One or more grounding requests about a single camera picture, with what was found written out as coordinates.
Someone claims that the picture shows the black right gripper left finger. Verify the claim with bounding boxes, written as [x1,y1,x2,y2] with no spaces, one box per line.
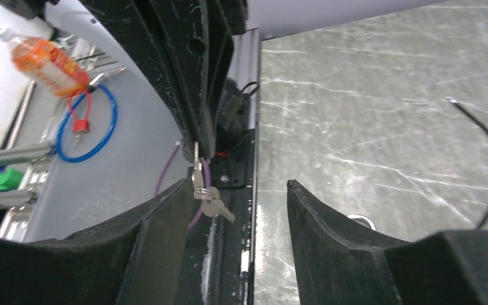
[0,178,194,304]

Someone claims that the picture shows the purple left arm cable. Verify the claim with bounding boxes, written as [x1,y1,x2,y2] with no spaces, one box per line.
[154,143,212,233]

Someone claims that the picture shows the blue cable lock loop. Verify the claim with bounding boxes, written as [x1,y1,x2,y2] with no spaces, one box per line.
[55,84,119,163]

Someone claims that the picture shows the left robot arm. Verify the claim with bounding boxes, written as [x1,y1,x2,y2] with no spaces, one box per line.
[1,0,248,161]

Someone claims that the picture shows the small red padlock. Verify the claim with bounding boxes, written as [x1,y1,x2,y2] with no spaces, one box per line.
[67,88,92,144]

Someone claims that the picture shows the brass padlock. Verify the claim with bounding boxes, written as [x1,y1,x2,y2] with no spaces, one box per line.
[347,214,376,231]

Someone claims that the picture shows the silver keys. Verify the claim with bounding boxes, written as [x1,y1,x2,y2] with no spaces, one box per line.
[191,142,235,222]

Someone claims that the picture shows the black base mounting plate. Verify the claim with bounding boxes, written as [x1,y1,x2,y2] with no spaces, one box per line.
[174,129,255,304]

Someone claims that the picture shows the orange drink bottle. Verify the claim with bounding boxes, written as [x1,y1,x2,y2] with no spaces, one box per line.
[0,26,90,98]

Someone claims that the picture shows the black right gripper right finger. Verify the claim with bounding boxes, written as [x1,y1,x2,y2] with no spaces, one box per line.
[287,180,488,304]

